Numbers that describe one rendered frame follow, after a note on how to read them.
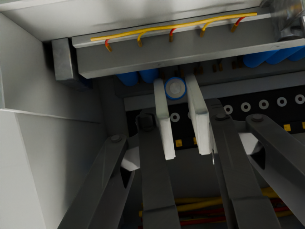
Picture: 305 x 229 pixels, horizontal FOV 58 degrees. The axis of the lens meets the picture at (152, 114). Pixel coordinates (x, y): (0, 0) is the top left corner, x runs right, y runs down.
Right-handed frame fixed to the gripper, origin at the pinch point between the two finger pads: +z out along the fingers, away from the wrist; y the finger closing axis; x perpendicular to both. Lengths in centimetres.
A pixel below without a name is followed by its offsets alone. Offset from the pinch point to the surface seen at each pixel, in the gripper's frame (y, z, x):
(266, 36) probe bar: 6.3, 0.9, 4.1
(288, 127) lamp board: 12.3, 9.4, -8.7
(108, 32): -3.9, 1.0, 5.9
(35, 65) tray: -8.4, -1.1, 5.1
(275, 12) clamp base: 6.4, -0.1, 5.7
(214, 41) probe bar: 2.9, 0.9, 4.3
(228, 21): 3.9, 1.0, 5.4
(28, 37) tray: -8.4, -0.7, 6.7
